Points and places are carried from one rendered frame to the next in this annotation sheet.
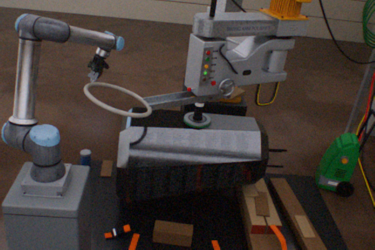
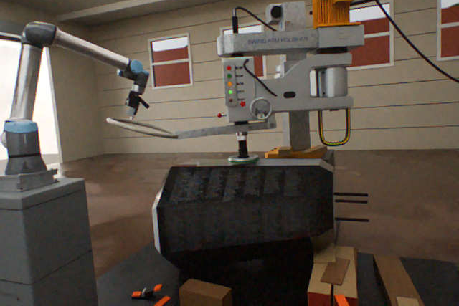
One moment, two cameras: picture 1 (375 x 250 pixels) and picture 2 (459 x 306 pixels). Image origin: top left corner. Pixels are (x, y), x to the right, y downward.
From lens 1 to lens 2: 165 cm
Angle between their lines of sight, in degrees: 34
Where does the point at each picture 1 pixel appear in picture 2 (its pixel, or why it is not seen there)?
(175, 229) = (205, 289)
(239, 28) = (264, 40)
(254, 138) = (309, 173)
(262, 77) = (315, 101)
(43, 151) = (9, 138)
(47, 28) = (31, 26)
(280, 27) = (320, 36)
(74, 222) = (18, 216)
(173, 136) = (211, 173)
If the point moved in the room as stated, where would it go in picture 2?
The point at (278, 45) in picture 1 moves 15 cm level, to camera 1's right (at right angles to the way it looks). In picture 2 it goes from (326, 60) to (351, 57)
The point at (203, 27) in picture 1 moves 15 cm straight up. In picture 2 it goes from (221, 44) to (219, 20)
